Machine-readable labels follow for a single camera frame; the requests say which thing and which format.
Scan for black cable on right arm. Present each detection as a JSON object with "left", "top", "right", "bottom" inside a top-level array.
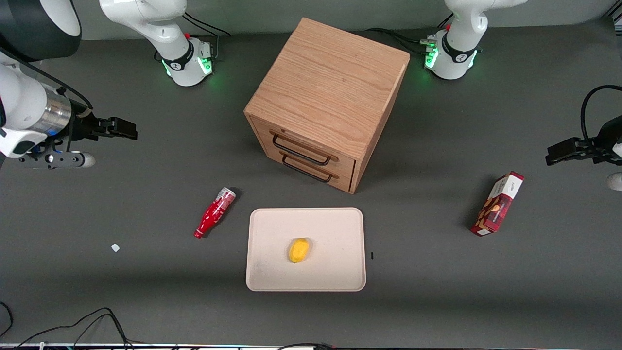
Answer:
[{"left": 0, "top": 46, "right": 94, "bottom": 110}]

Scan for black cables at left arm base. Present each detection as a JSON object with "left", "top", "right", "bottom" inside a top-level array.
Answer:
[{"left": 364, "top": 14, "right": 455, "bottom": 55}]

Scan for wooden drawer cabinet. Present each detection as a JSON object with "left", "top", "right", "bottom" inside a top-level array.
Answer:
[{"left": 244, "top": 17, "right": 411, "bottom": 194}]

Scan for red coke bottle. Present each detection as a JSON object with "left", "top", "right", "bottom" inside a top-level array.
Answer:
[{"left": 193, "top": 187, "right": 237, "bottom": 240}]

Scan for beige rectangular tray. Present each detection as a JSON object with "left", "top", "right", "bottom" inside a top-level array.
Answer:
[{"left": 245, "top": 208, "right": 366, "bottom": 292}]

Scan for black cable at table edge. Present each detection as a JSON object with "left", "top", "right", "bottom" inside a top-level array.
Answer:
[{"left": 0, "top": 301, "right": 14, "bottom": 339}]

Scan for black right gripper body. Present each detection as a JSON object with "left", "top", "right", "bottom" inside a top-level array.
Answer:
[{"left": 67, "top": 100, "right": 101, "bottom": 142}]

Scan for short black cable with plug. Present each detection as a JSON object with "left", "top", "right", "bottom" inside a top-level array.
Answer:
[{"left": 276, "top": 342, "right": 337, "bottom": 350}]

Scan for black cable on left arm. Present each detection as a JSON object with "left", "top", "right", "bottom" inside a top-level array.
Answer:
[{"left": 580, "top": 85, "right": 622, "bottom": 146}]

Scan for yellow lemon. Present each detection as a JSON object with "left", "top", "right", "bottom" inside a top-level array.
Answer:
[{"left": 289, "top": 237, "right": 311, "bottom": 264}]

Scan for black looped floor cable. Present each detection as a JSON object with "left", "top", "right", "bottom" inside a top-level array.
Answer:
[{"left": 14, "top": 307, "right": 141, "bottom": 350}]

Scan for wooden drawer front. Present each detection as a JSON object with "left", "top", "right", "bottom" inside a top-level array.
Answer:
[
  {"left": 250, "top": 116, "right": 358, "bottom": 178},
  {"left": 262, "top": 146, "right": 355, "bottom": 193}
]

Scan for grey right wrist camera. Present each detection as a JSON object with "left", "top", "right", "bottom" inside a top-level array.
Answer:
[{"left": 19, "top": 151, "right": 96, "bottom": 170}]

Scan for black cables at right arm base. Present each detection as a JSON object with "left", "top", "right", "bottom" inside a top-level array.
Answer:
[{"left": 154, "top": 12, "right": 232, "bottom": 63}]

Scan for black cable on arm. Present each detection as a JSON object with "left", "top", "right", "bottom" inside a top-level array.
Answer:
[
  {"left": 0, "top": 46, "right": 94, "bottom": 110},
  {"left": 580, "top": 85, "right": 622, "bottom": 146}
]

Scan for black cables at arm base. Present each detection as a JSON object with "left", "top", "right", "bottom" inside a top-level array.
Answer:
[
  {"left": 364, "top": 14, "right": 455, "bottom": 55},
  {"left": 154, "top": 12, "right": 232, "bottom": 63}
]

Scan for black metal drawer handle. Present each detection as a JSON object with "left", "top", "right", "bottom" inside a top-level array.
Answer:
[
  {"left": 272, "top": 132, "right": 340, "bottom": 166},
  {"left": 280, "top": 155, "right": 337, "bottom": 184}
]

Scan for red cookie box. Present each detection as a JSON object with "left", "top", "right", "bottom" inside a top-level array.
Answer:
[{"left": 470, "top": 171, "right": 525, "bottom": 237}]

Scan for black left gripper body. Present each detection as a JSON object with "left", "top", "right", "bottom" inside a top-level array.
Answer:
[{"left": 589, "top": 115, "right": 622, "bottom": 164}]

